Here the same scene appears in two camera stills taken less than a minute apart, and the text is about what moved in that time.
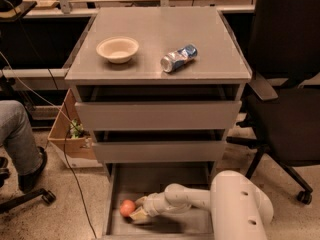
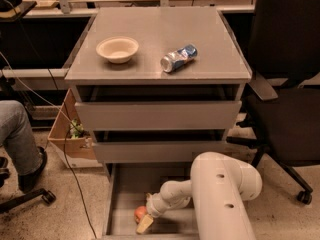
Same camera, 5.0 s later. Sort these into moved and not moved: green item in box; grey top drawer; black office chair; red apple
Moved: red apple
Not moved: grey top drawer; black office chair; green item in box
